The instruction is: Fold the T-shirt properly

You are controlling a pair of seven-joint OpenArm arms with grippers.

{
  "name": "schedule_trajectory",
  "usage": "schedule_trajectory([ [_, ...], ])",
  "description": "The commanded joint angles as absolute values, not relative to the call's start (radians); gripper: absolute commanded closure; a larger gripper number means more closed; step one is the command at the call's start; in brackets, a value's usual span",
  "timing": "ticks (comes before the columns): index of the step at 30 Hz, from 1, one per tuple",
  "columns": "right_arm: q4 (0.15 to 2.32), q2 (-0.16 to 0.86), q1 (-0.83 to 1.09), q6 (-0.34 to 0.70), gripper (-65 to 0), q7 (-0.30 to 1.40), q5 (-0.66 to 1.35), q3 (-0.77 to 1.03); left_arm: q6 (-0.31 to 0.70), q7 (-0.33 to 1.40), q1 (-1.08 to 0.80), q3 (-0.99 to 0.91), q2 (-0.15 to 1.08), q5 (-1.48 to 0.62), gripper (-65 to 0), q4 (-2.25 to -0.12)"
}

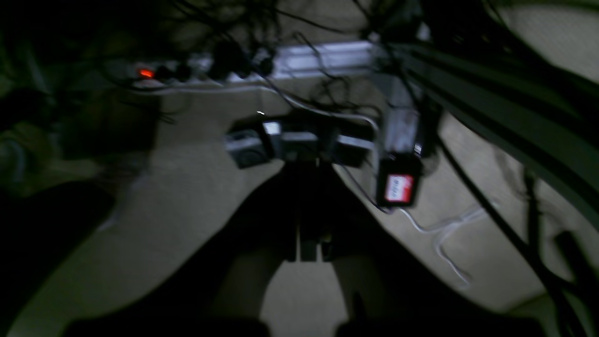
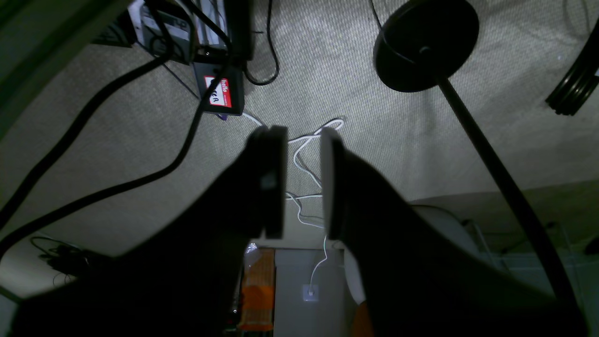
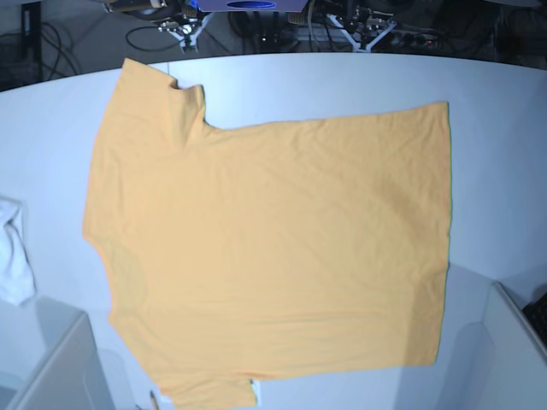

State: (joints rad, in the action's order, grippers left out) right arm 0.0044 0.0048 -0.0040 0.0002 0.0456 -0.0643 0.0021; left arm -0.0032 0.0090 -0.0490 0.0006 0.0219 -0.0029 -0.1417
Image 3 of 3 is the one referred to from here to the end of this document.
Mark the yellow T-shirt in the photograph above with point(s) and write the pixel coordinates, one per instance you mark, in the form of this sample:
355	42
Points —
281	250

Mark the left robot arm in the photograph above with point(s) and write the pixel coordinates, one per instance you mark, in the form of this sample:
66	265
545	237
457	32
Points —
365	30

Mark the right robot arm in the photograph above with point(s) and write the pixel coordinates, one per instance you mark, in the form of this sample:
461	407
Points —
183	20

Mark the white label plate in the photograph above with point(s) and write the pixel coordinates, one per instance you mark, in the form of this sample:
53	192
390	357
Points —
255	385

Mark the pencil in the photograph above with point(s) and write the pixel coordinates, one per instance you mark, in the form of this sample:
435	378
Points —
154	401

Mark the white cloth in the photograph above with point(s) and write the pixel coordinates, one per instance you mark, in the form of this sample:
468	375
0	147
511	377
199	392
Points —
17	278

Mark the white box left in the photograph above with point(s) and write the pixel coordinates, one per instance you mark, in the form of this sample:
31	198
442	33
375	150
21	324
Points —
49	359

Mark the white box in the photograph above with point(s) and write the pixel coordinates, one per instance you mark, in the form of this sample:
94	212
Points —
49	359
513	358

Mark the white box right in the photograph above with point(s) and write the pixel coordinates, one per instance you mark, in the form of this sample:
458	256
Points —
513	358

